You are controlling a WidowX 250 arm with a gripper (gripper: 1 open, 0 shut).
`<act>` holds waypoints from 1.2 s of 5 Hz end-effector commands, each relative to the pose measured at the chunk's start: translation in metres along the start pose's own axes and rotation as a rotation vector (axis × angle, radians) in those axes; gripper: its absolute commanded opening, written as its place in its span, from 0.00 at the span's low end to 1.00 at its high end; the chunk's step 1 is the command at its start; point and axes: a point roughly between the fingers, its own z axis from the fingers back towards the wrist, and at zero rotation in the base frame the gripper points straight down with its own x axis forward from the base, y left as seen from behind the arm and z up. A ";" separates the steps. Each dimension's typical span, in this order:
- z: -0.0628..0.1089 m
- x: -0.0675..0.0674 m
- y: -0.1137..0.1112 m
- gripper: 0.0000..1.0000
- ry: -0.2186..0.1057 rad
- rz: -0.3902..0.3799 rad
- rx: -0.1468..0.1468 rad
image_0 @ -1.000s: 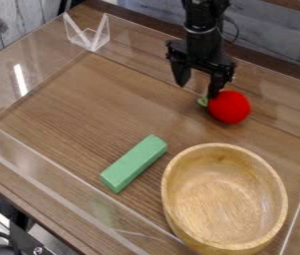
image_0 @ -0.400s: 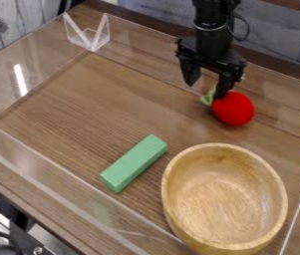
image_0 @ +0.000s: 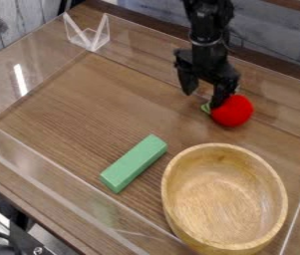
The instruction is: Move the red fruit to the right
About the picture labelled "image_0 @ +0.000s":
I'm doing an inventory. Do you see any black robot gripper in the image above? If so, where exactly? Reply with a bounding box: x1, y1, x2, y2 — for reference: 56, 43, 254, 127
173, 42, 240, 109

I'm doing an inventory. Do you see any red plush fruit green leaf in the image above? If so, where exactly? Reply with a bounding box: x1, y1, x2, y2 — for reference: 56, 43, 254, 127
199, 95, 253, 128

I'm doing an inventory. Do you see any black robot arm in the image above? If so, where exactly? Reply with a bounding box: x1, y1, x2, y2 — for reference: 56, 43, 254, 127
173, 0, 240, 110

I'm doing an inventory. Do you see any wooden oval bowl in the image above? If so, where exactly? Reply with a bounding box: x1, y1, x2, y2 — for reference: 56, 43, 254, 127
161, 143, 288, 255

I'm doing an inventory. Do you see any green rectangular block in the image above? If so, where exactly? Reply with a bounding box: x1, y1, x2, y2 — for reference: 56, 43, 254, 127
99, 134, 167, 193

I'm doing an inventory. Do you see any clear acrylic tray enclosure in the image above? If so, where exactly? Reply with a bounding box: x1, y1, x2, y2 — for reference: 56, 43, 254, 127
0, 6, 300, 255

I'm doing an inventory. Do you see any black metal frame bracket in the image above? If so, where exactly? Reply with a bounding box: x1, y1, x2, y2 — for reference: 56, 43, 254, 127
9, 212, 56, 255

